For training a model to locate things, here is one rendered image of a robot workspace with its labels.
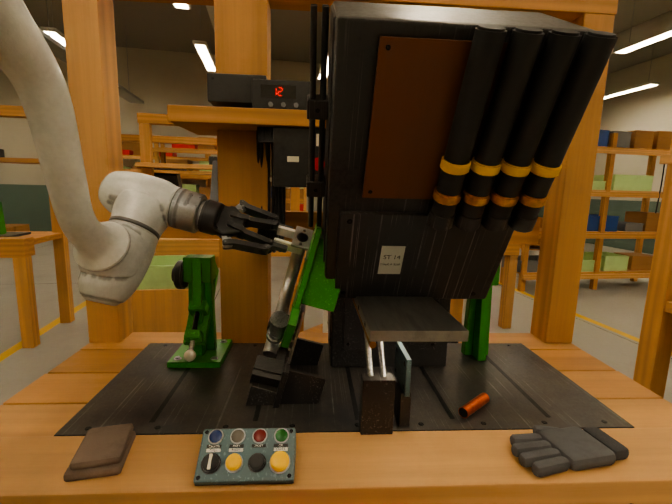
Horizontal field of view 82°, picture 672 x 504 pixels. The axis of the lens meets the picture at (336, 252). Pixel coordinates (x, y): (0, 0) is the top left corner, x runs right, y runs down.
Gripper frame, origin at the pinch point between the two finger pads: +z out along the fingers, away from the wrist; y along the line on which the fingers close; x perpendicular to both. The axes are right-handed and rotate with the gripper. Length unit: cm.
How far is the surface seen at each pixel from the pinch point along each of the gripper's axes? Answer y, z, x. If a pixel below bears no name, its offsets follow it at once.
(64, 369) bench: -30, -46, 39
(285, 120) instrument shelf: 27.9, -9.5, -9.5
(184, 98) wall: 764, -373, 599
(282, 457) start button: -43.7, 8.5, -5.1
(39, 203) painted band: 482, -639, 814
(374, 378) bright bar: -27.9, 21.9, -4.3
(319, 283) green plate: -11.9, 8.1, -4.8
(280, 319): -19.1, 2.6, 0.7
